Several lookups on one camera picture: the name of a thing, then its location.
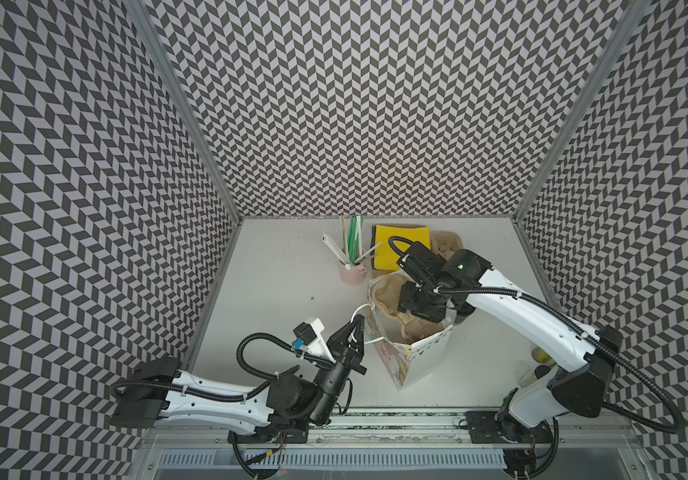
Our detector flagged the green wrapped straw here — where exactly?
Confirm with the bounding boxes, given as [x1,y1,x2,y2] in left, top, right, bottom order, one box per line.
[347,215,362,265]

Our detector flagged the aluminium frame corner post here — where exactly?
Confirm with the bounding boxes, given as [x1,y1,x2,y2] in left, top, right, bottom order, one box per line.
[512,0,652,226]

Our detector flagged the white patterned gift bag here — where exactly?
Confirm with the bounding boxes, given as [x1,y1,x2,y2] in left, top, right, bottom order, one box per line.
[363,288,456,390]

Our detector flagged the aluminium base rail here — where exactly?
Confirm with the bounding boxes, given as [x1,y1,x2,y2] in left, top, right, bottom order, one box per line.
[127,407,656,479]

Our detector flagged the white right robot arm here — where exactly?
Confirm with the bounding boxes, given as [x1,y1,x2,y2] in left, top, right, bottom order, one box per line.
[388,236,685,442]

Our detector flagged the brown pulp cup carrier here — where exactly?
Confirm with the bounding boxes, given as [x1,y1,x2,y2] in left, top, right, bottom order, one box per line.
[368,272,444,344]

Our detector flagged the yellow paper napkin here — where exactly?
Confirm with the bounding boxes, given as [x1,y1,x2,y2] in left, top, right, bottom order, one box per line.
[373,224,432,272]

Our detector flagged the pink metal bucket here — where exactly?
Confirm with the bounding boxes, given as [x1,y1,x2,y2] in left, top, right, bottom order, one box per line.
[339,263,368,286]

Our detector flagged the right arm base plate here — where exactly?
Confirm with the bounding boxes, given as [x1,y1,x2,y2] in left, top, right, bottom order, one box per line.
[463,410,532,444]

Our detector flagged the aluminium left corner post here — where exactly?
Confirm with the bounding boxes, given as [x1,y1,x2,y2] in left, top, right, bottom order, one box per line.
[123,0,242,223]

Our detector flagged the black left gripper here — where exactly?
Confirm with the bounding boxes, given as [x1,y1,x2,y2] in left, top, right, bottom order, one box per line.
[306,316,367,430]

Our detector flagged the stacked pulp cup carriers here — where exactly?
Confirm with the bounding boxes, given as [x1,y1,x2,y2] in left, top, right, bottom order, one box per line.
[430,231,464,260]

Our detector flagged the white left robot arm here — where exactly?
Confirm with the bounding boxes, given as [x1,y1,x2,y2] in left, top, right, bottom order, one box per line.
[109,314,367,443]

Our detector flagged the brown cardboard napkin box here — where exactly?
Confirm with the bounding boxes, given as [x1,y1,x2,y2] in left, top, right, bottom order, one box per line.
[370,223,435,274]

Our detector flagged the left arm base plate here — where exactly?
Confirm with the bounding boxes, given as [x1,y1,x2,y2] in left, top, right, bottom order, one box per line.
[238,414,310,445]

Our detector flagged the wooden stir stick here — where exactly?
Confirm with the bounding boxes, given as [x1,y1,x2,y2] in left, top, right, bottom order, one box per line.
[339,215,349,258]

